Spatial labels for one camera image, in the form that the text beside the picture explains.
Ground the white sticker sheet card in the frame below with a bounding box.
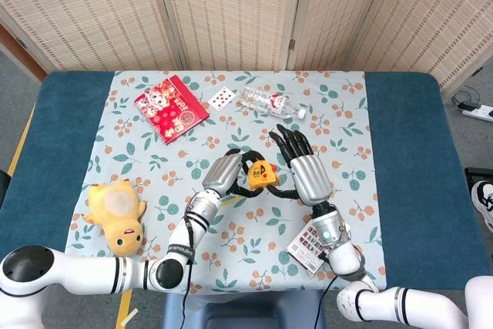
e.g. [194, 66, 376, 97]
[286, 220, 329, 273]

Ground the red spiral notebook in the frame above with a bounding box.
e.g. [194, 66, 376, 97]
[133, 74, 211, 146]

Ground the yellow tape measure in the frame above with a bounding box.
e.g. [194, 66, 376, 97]
[221, 162, 281, 207]

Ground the black power adapter with cable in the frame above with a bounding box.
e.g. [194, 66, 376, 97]
[450, 86, 482, 111]

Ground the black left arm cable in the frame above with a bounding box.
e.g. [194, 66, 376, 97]
[179, 215, 196, 329]

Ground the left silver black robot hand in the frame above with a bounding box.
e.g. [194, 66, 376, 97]
[201, 147, 270, 200]

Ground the beige masking tape piece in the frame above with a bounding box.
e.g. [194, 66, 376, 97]
[121, 308, 139, 327]

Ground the woven folding screen panel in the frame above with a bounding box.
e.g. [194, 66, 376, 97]
[287, 0, 400, 72]
[152, 0, 307, 72]
[348, 0, 493, 97]
[0, 0, 185, 72]

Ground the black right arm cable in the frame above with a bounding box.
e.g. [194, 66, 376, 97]
[312, 253, 342, 329]

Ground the floral pale blue tablecloth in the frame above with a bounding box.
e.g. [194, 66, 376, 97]
[55, 69, 387, 294]

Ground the brown wooden door frame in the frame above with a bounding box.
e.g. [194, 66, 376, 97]
[0, 22, 47, 82]

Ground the white power strip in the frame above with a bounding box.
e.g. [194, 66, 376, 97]
[461, 104, 493, 121]

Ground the clear plastic water bottle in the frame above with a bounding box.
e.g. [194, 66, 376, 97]
[237, 85, 307, 121]

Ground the white black sneaker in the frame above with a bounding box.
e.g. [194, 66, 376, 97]
[471, 180, 493, 233]

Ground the yellow plush toy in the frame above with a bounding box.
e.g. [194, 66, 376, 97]
[82, 179, 148, 257]

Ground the red-pip playing card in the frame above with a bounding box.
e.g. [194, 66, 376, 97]
[206, 86, 236, 112]

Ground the black box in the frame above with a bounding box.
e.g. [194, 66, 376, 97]
[464, 166, 493, 184]

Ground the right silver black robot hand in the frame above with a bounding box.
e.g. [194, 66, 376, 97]
[265, 123, 334, 207]

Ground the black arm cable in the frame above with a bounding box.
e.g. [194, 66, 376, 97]
[312, 253, 342, 329]
[179, 215, 196, 329]

